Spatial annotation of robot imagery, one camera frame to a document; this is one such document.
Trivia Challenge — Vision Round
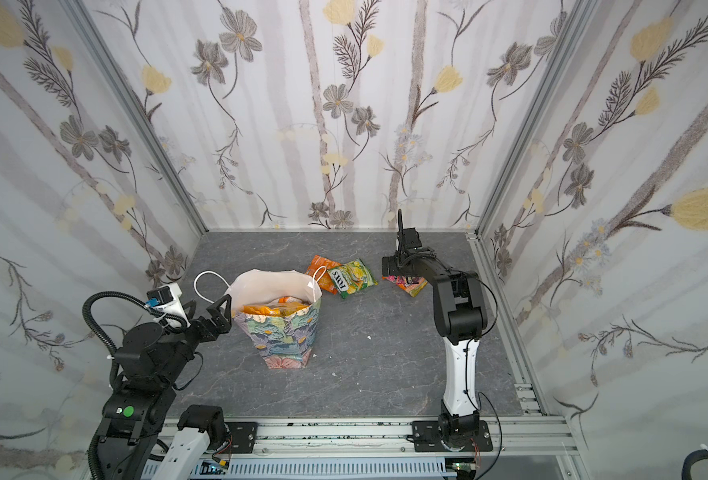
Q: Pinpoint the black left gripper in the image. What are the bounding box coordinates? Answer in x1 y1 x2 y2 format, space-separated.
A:
155 293 231 388

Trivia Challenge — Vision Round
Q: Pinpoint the floral white paper bag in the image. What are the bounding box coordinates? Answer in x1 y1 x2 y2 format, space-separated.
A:
224 269 322 369

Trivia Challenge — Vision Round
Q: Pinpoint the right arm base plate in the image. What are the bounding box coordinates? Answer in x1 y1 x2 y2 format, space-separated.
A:
408 420 494 454

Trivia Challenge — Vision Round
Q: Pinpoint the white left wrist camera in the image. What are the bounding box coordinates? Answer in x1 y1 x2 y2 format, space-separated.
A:
145 282 190 330

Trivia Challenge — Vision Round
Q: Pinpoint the green yellow Fox's candy bag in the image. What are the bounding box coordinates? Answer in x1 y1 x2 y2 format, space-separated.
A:
328 259 378 299

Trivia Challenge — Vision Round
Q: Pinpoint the white ribbed cable duct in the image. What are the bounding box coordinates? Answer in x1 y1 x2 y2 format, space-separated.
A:
191 458 460 480

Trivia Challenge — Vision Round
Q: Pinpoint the yellow mango Lot100 bag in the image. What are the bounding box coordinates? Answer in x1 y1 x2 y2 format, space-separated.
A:
243 296 310 317

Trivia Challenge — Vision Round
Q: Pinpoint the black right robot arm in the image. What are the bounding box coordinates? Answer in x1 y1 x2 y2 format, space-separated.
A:
382 213 490 451

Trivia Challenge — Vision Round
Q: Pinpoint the orange snack packet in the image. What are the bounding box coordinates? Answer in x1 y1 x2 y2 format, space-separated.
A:
306 255 341 294

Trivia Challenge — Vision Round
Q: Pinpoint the aluminium front rail frame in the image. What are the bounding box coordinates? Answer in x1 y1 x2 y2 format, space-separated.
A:
138 414 584 479

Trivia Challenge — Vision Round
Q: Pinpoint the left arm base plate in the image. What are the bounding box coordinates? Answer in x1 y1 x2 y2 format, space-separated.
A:
176 404 259 457

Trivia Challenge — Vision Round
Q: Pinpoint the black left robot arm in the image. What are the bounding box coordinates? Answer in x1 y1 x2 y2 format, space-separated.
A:
82 286 232 479

